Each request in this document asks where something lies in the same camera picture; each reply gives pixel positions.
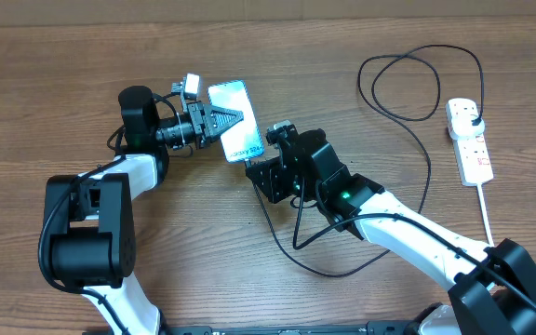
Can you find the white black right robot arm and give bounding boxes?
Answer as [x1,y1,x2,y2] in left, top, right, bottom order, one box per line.
[246,126,536,334]

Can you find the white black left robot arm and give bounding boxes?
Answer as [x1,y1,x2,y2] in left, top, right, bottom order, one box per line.
[37,83,244,334]

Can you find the white charger plug adapter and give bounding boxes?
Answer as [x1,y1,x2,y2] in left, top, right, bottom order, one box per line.
[448,114,485,141]

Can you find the white power extension strip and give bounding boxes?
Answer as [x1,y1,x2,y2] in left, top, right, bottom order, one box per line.
[445,97,495,188]

